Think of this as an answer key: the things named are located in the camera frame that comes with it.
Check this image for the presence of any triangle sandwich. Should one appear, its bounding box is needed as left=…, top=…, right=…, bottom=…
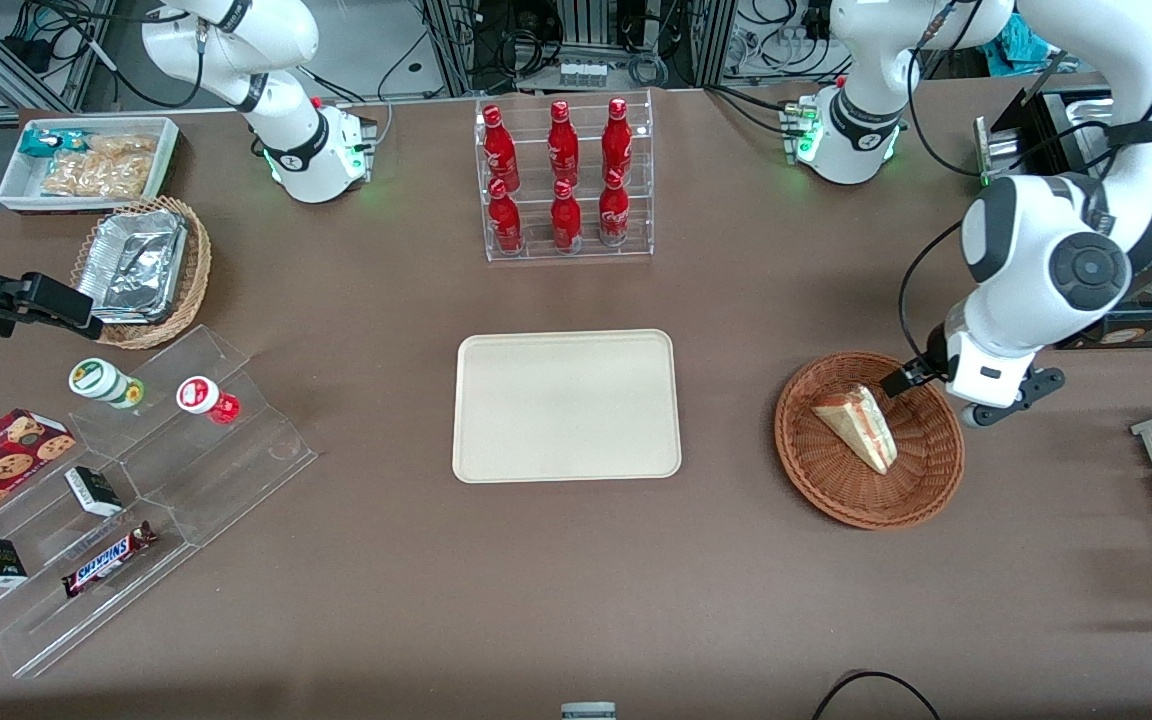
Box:
left=811, top=385, right=899, bottom=475

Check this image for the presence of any round brown wicker basket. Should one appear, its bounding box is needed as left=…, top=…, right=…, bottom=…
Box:
left=774, top=351, right=966, bottom=530

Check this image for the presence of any oval light wicker basket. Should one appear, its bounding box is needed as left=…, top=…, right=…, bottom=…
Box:
left=70, top=196, right=213, bottom=351

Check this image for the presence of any beige plastic tray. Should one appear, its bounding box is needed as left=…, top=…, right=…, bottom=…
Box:
left=452, top=329, right=683, bottom=484

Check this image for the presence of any silver foil container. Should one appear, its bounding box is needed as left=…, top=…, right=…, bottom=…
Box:
left=76, top=208, right=189, bottom=325

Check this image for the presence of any green lid yoghurt cup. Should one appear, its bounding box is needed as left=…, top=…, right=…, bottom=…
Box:
left=68, top=357, right=146, bottom=410

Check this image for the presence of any white rectangular snack bin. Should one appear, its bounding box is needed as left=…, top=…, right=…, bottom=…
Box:
left=0, top=117, right=181, bottom=215

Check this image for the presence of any clear bag of crackers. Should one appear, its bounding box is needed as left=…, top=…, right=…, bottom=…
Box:
left=40, top=134, right=158, bottom=199

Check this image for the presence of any teal snack packet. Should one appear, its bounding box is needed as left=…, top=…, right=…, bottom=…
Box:
left=18, top=128, right=93, bottom=160

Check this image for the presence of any red lid yoghurt cup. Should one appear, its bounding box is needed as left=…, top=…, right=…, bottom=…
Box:
left=176, top=375, right=242, bottom=426

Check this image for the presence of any clear acrylic stepped display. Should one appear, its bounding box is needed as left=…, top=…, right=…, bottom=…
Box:
left=0, top=325, right=319, bottom=679

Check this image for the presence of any black metal case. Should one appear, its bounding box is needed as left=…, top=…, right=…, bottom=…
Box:
left=975, top=88, right=1117, bottom=187

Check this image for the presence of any snickers chocolate bar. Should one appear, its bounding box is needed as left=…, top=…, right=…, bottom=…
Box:
left=61, top=521, right=159, bottom=599

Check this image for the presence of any teal cloth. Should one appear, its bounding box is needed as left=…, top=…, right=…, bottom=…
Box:
left=996, top=14, right=1063, bottom=77

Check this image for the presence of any red cola bottle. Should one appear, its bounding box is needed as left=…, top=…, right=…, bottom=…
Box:
left=602, top=97, right=634, bottom=184
left=482, top=105, right=521, bottom=191
left=487, top=178, right=525, bottom=255
left=547, top=100, right=581, bottom=187
left=598, top=168, right=631, bottom=248
left=550, top=179, right=584, bottom=252

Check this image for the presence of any clear acrylic bottle rack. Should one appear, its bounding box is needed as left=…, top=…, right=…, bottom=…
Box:
left=474, top=90, right=655, bottom=264

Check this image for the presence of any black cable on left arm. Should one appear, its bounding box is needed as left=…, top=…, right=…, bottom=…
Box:
left=897, top=219, right=968, bottom=363

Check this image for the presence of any black cable on table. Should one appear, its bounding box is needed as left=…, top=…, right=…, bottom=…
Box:
left=812, top=670, right=942, bottom=720

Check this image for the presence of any aluminium frame rack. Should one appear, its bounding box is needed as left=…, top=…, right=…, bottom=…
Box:
left=420, top=0, right=739, bottom=93

